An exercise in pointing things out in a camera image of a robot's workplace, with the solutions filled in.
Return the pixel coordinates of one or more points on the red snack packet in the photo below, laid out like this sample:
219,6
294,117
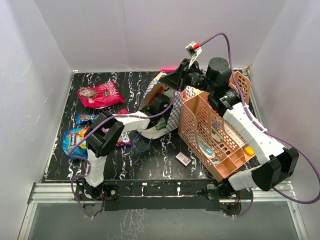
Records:
123,112

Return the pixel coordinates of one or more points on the yellow object in organizer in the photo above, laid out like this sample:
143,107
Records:
249,151

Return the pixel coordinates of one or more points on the orange snack packet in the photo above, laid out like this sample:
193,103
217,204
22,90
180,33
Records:
160,90

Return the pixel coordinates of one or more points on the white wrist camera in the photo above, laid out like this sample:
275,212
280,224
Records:
194,50
169,93

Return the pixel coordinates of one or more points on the pink mesh file organizer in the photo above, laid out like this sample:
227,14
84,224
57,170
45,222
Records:
198,119

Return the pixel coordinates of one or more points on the blue tape dispenser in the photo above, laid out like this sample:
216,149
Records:
206,149

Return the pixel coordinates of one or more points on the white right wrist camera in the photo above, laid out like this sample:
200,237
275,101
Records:
194,50

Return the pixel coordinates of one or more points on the purple snack packet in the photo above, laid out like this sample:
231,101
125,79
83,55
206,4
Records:
123,141

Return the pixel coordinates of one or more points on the blue candy bar wrapper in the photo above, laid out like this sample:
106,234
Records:
85,118

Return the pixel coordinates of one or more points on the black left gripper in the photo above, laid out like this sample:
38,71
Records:
167,116

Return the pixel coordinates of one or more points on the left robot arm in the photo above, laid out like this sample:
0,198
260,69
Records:
103,134

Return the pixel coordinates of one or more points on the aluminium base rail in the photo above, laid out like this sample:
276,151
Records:
159,210

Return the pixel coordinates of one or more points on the small red white box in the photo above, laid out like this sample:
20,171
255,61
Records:
183,159

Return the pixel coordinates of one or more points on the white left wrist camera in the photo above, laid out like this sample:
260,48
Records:
169,93

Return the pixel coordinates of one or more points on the blue chips bag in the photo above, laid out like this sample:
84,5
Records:
71,138

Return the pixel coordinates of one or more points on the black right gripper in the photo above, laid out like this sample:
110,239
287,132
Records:
178,78

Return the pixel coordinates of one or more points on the pink snack bag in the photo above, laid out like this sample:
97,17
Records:
101,96

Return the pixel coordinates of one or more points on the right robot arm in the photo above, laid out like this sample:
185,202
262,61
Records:
276,162

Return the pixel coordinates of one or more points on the checkered paper bag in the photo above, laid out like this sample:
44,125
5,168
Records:
173,117

